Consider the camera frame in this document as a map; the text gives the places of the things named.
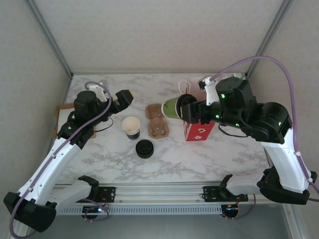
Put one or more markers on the green paper cup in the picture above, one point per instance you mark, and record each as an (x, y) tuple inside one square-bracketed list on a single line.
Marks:
[(172, 108)]

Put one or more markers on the red paper gift bag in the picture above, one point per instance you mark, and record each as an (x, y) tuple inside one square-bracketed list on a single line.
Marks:
[(199, 132)]

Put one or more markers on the brown cardboard napkin box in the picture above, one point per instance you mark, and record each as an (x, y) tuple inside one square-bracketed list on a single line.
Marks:
[(63, 107)]

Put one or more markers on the brown pulp cup carrier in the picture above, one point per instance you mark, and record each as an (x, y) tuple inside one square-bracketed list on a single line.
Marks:
[(163, 133)]

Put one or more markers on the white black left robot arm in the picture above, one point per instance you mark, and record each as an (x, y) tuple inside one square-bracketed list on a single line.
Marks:
[(49, 164)]

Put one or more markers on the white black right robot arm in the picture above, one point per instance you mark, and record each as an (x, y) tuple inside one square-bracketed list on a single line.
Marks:
[(281, 161)]

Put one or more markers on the white napkin stack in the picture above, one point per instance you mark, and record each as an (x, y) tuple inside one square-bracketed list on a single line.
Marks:
[(65, 115)]

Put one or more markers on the white wrapped straw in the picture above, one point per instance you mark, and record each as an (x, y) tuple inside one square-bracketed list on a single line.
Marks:
[(236, 74)]

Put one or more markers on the nested cream paper cup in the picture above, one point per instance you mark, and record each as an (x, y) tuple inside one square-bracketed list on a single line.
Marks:
[(130, 124)]

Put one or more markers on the black paper cup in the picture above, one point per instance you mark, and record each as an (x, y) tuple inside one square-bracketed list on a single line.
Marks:
[(133, 137)]

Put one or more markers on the small circuit board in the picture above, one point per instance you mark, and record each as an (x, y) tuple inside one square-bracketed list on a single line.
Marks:
[(93, 210), (231, 210)]

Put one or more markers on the aluminium frame bar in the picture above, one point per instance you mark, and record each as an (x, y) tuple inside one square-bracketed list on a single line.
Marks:
[(112, 73)]

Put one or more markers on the aluminium frame post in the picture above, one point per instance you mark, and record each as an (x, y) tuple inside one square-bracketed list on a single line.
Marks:
[(268, 37), (51, 39)]

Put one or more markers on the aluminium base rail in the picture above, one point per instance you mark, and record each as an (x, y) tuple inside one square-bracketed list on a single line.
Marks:
[(159, 194)]

